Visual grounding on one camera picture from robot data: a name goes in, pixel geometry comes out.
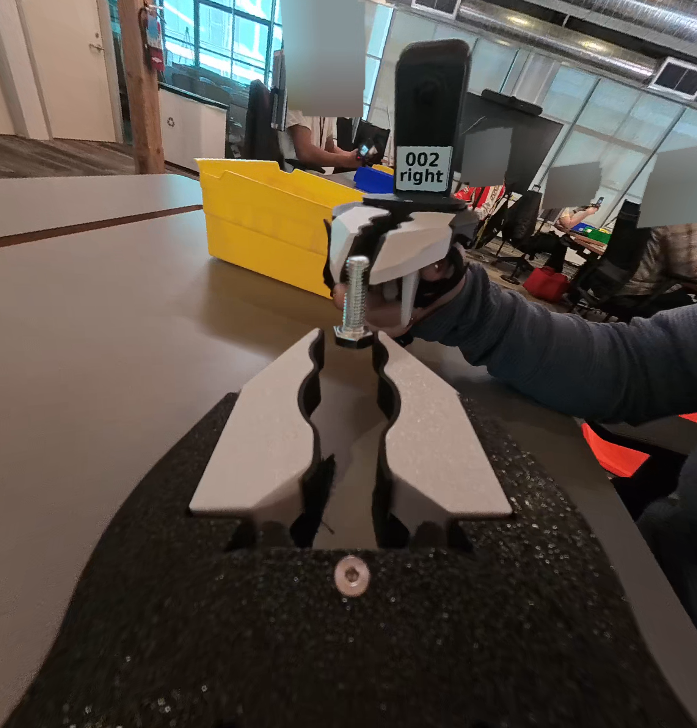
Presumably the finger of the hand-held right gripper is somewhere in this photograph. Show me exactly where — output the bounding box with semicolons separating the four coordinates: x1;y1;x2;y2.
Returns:
370;213;457;286
327;204;395;285

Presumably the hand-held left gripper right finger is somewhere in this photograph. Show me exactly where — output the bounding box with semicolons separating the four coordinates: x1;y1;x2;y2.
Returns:
371;330;515;531

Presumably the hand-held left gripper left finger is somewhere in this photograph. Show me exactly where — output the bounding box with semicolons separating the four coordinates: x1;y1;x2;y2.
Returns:
188;327;327;527

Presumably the silver hex bolt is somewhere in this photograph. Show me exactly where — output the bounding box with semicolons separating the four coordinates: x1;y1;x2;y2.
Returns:
332;255;375;349

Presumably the person's right forearm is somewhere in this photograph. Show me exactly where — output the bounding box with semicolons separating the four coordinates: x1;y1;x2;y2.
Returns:
408;263;697;427

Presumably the person's right hand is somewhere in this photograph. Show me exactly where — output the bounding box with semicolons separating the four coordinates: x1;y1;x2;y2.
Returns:
331;250;470;339

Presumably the small blue plastic bin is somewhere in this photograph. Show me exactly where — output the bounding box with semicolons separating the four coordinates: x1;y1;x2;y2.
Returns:
353;165;396;197

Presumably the yellow plastic bin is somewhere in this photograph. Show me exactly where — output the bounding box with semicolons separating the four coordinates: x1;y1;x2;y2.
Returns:
196;158;367;299

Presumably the black display screen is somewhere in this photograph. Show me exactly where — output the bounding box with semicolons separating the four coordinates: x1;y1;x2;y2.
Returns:
455;90;564;195

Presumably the black office chair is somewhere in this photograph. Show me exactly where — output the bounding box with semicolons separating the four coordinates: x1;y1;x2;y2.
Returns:
245;80;288;171
569;199;658;320

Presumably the red bag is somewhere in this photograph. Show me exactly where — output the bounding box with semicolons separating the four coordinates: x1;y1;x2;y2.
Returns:
523;265;572;302

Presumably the orange object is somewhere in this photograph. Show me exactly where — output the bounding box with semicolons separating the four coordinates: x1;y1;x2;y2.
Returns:
581;411;697;480

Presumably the white recycling cabinet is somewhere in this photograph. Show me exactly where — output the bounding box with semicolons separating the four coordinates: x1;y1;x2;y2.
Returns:
157;84;230;173

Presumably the person's leg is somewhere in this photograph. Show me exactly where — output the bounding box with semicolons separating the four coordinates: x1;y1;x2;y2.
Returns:
636;432;697;657

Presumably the white door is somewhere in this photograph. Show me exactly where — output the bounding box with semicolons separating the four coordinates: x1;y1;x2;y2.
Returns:
17;0;123;143

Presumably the silver air duct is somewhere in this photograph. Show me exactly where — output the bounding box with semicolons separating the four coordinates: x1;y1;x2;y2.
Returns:
455;0;697;77

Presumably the wooden post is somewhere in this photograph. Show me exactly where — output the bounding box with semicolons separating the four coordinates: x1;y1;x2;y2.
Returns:
117;0;166;174

